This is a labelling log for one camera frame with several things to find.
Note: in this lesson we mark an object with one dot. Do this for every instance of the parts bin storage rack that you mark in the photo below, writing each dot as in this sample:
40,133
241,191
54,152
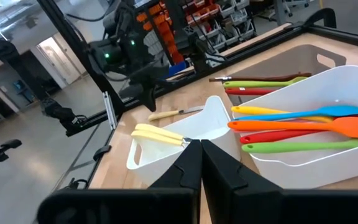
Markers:
166,34

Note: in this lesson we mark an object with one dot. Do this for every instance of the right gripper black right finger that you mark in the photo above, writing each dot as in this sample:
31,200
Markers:
219,174

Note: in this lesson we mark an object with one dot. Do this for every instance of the white door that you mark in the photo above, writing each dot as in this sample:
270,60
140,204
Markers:
59,62

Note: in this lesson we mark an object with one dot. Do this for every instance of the blue storage box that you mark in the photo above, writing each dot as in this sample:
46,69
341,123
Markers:
176,70

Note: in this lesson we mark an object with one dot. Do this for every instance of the yellow silicone spatula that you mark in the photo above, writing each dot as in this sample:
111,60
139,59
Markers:
253,110

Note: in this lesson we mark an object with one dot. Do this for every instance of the orange silicone spatula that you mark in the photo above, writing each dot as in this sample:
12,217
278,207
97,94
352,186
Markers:
346,127

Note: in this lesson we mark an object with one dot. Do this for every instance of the red silicone spoon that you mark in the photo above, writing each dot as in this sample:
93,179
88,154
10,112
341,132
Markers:
247,91

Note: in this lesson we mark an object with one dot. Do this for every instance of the red silicone spatula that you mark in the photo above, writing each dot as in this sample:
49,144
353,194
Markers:
272,137

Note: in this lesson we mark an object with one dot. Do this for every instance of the green silicone spatula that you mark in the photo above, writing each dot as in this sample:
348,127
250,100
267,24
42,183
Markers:
291,147

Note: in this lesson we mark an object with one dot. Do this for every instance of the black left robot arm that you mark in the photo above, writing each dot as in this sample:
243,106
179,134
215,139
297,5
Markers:
107,49

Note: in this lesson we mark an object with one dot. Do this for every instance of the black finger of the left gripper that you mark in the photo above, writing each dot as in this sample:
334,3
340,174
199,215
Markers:
132,91
150,93

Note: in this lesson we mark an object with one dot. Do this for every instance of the green silicone spoon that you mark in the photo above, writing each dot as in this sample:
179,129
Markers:
253,83

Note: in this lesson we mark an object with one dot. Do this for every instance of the blue silicone spatula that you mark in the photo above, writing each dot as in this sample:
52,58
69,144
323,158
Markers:
337,110

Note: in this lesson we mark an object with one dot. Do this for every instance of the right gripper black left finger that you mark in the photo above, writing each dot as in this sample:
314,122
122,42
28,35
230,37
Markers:
188,171

